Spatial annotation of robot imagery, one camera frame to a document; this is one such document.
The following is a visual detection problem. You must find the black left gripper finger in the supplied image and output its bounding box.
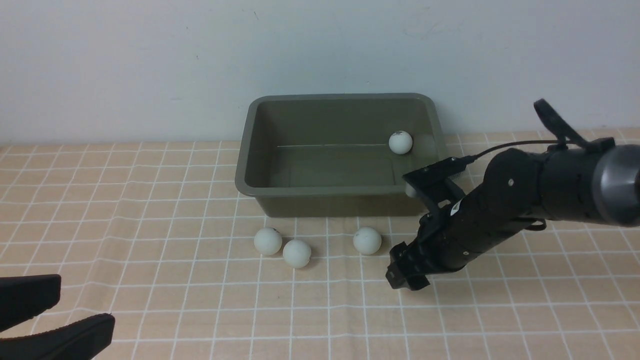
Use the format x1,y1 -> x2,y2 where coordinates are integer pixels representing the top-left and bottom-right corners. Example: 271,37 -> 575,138
0,275 -> 62,332
0,313 -> 115,360

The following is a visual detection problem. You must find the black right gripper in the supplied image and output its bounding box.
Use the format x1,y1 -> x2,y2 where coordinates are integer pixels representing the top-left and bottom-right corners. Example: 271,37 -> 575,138
385,148 -> 546,291

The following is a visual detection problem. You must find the white ball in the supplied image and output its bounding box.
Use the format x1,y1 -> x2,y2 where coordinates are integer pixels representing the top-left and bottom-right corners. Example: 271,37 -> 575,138
388,130 -> 413,155
352,227 -> 383,256
282,239 -> 313,269
253,227 -> 283,256

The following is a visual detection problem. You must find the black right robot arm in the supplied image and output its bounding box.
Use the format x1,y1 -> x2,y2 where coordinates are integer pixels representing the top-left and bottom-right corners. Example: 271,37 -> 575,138
385,137 -> 639,291

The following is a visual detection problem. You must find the checkered beige tablecloth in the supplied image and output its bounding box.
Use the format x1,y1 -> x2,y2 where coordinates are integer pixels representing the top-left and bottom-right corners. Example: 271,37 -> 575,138
0,141 -> 640,360

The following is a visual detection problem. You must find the olive green plastic bin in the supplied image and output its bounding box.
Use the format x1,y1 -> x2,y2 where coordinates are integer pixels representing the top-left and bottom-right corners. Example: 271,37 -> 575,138
235,93 -> 450,218

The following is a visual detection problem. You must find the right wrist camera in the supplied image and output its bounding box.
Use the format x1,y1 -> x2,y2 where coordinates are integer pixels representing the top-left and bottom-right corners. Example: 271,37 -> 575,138
402,155 -> 474,203

